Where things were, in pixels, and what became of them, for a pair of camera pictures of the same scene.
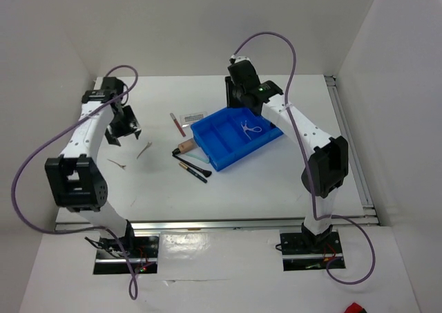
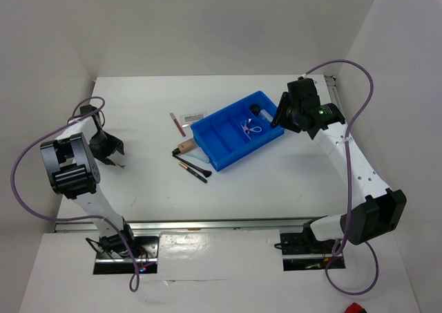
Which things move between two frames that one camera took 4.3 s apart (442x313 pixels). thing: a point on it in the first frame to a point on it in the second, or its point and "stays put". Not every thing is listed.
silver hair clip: x=122 y=166 stays put
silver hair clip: x=148 y=145 to x=245 y=128
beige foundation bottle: x=184 y=146 stays put
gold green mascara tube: x=193 y=173 stays put
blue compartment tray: x=228 y=133 stays put
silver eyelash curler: x=246 y=128 stays put
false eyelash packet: x=187 y=119 stays put
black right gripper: x=235 y=103 to x=284 y=98
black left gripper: x=132 y=124 to x=102 y=155
